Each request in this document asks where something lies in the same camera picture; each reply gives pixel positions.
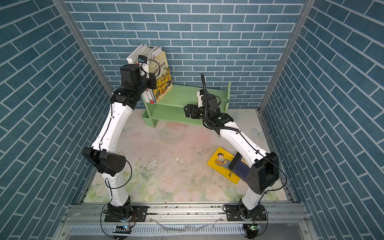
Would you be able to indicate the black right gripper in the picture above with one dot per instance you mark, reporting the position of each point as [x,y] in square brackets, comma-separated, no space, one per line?
[191,106]

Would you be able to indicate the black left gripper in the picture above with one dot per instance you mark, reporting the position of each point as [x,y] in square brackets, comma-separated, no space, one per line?
[151,84]

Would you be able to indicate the yellow history book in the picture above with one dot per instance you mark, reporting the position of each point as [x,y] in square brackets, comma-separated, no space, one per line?
[160,67]

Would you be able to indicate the green nature encyclopedia book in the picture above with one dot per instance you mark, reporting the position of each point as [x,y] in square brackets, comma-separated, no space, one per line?
[151,53]

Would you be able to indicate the white paperback book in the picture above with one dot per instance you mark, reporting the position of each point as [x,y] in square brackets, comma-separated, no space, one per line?
[139,51]

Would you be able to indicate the dark blue book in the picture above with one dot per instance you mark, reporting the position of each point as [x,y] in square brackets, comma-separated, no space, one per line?
[239,167]

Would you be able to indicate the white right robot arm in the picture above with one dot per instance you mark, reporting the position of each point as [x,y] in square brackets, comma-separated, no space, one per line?
[264,167]

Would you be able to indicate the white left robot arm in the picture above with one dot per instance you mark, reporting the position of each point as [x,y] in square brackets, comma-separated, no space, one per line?
[102,154]

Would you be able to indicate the green plastic side bin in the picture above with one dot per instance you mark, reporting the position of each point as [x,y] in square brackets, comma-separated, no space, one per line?
[148,120]

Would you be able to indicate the yellow cartoon cover book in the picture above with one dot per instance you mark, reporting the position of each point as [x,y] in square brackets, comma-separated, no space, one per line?
[220,161]

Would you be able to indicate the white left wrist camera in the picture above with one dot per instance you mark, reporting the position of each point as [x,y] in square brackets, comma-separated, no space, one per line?
[143,63]

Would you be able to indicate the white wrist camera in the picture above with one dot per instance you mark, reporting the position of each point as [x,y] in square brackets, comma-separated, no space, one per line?
[201,98]
[143,63]

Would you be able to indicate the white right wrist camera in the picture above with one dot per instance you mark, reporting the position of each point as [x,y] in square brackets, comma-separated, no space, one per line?
[201,98]

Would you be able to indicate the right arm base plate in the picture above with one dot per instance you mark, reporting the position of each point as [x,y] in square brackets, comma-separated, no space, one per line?
[236,213]

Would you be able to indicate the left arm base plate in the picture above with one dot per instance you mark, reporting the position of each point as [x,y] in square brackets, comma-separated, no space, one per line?
[131,214]

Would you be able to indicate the left aluminium corner post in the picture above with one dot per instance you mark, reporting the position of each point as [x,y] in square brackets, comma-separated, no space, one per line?
[83,45]

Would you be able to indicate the aluminium corner post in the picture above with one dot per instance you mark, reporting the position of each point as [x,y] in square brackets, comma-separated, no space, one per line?
[83,45]
[307,7]

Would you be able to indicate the right aluminium corner post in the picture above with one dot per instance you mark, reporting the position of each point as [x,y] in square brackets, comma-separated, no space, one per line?
[307,7]

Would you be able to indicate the aluminium front rail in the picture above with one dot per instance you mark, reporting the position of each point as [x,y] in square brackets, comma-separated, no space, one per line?
[275,219]

